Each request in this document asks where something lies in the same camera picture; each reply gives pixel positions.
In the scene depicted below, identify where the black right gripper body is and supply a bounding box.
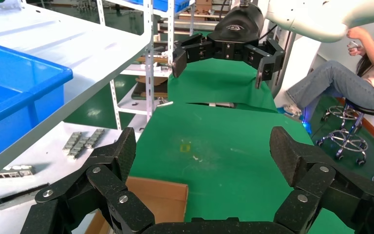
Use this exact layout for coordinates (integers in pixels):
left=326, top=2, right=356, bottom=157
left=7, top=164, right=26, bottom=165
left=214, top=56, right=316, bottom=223
left=206, top=2, right=268, bottom=61

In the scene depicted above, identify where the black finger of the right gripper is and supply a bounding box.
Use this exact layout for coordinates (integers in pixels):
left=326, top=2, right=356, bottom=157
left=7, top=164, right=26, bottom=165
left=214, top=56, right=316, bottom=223
left=171, top=33, right=217, bottom=79
left=243, top=38, right=286, bottom=90

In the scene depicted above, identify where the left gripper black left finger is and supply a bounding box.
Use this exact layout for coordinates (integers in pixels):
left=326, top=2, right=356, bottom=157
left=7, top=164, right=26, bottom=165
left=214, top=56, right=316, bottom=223
left=20, top=127, right=156, bottom=234

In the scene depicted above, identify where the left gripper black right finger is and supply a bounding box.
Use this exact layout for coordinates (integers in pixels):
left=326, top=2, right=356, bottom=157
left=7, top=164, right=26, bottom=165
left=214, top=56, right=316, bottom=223
left=269, top=126, right=374, bottom=234

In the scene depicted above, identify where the brown cardboard box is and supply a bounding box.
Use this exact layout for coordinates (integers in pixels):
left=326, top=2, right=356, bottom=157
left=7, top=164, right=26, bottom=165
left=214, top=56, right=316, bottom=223
left=83, top=175, right=189, bottom=234

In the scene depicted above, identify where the blue plastic tray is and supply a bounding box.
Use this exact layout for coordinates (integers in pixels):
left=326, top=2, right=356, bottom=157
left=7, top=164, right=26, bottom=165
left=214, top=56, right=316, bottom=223
left=0, top=39, right=74, bottom=167

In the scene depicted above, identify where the operator bare hand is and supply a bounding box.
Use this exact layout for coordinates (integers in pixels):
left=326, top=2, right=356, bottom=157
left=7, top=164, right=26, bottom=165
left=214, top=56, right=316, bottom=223
left=348, top=44, right=364, bottom=58
left=346, top=26, right=368, bottom=40

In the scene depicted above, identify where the white robot body column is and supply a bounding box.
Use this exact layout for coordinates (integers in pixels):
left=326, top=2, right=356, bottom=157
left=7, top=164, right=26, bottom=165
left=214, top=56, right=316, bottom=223
left=272, top=30, right=323, bottom=109

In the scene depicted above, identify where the grey toothed metal strip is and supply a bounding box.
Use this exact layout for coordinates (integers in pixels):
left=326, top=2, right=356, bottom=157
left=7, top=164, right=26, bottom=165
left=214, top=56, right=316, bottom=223
left=62, top=132, right=83, bottom=153
left=85, top=128, right=106, bottom=149
left=67, top=137, right=91, bottom=159

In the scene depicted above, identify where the green cloth on far table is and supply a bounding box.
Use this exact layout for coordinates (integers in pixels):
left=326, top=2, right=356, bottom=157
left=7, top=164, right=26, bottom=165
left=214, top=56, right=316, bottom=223
left=167, top=57, right=279, bottom=113

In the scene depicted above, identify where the blue bin on rack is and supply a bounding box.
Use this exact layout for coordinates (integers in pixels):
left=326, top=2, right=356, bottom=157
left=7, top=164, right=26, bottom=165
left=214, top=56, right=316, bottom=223
left=127, top=0, right=191, bottom=13

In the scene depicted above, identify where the white background storage rack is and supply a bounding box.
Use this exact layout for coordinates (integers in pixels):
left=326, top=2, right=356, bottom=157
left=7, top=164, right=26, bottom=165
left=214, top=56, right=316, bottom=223
left=109, top=0, right=220, bottom=130

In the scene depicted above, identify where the white lower shelf board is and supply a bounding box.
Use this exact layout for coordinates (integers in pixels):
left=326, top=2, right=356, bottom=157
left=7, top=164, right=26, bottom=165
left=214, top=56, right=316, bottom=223
left=0, top=121, right=143, bottom=234

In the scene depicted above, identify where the seated person in jeans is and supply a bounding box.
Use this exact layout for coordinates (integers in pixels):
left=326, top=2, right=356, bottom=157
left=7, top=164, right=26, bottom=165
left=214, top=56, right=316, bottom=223
left=283, top=19, right=374, bottom=117

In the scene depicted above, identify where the black chrome swivel stool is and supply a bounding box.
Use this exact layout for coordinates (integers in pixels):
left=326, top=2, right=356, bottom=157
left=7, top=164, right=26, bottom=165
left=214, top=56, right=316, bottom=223
left=316, top=98, right=374, bottom=166

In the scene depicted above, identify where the white metal shelf board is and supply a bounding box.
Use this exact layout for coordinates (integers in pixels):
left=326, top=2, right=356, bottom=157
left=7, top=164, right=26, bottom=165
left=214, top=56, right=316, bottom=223
left=0, top=0, right=152, bottom=187

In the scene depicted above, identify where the white slotted angle shelf post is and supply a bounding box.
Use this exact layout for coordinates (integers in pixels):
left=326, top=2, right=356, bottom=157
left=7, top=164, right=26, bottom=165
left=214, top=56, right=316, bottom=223
left=143, top=0, right=155, bottom=123

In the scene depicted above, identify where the long narrow metal rail part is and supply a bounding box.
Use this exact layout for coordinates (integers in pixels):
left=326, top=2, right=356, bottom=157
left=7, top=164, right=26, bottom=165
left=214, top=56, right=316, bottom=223
left=0, top=165, right=36, bottom=179

